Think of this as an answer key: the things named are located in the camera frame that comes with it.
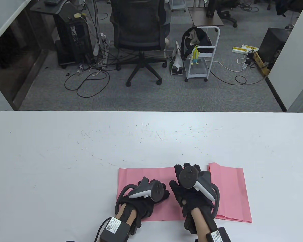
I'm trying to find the black rolling computer stand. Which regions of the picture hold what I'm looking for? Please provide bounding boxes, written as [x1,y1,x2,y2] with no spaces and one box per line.
[30,0,96,69]

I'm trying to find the person's right forearm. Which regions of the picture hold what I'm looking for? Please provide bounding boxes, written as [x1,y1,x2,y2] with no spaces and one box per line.
[191,208,213,240]

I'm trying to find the person's left hand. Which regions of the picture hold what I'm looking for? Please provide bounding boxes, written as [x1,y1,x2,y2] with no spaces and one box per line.
[118,176,170,228]

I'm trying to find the grey black handheld controller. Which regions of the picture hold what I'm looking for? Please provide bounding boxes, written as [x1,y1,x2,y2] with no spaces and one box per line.
[179,166,220,218]
[115,177,166,215]

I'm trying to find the white rolling cart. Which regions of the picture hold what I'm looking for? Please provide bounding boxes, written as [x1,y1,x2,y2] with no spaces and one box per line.
[184,26,220,82]

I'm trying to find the black cabinet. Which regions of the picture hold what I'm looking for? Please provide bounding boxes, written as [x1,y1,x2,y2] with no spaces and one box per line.
[258,27,293,70]

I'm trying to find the brown side table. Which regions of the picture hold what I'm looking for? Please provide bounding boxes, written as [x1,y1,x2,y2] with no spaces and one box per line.
[188,6,224,27]

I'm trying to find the person's right hand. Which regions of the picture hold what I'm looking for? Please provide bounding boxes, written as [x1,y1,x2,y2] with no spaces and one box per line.
[169,163,215,218]

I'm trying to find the cardboard box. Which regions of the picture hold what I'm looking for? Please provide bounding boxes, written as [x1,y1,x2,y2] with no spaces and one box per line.
[252,52,271,77]

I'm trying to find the black white shopping bag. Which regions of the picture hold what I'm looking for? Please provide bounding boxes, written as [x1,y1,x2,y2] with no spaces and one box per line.
[170,40,184,75]

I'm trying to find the white yellow power strip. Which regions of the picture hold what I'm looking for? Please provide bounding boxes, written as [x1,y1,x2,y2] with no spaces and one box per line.
[232,45,259,54]

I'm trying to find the yellow toy figure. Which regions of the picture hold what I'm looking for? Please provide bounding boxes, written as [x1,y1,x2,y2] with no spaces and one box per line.
[191,45,200,65]

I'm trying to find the pink cloth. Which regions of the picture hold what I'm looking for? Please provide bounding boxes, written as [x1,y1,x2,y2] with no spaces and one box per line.
[208,165,253,223]
[118,166,185,222]

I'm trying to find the person's left forearm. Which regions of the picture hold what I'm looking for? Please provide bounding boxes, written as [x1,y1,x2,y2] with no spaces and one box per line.
[115,204,138,225]

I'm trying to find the black floor cable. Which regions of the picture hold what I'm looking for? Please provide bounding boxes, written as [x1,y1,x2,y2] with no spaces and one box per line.
[210,69,267,85]
[64,68,110,98]

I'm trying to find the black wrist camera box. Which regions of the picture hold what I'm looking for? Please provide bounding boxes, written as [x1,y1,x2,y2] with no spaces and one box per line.
[99,217,131,242]
[206,227,232,242]

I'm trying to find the black mesh office chair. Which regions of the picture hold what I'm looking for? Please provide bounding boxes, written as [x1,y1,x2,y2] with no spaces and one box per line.
[109,0,171,87]

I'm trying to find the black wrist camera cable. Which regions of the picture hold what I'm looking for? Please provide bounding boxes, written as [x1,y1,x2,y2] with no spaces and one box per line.
[94,218,112,242]

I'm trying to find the white floor cable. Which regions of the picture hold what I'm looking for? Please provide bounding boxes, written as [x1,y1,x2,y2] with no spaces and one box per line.
[212,57,248,72]

